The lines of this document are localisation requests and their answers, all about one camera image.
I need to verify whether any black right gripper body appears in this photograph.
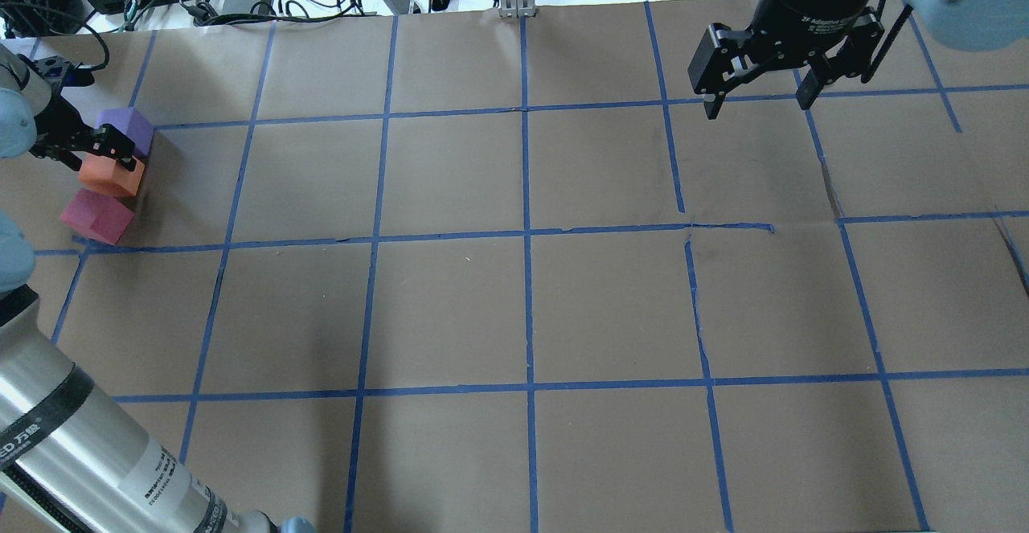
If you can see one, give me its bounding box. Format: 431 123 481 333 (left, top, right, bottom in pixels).
747 0 871 69

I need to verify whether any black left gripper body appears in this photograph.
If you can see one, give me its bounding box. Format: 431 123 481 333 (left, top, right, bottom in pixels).
28 55 96 166

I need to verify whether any orange foam block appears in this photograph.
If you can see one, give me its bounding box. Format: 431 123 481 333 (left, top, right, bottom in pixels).
78 154 146 199

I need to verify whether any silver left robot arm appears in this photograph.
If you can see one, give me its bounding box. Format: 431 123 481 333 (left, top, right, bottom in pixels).
1 49 314 532

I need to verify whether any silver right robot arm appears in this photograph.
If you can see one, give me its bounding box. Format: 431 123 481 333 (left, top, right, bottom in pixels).
687 0 1028 120

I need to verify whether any purple foam block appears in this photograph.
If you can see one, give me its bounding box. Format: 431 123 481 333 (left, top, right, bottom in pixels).
96 107 155 162

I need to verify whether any pink foam block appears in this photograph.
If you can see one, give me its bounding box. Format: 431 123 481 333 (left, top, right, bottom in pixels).
59 189 135 246

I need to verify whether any brown paper table cover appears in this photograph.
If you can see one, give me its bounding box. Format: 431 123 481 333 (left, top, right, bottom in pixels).
2 0 1028 532

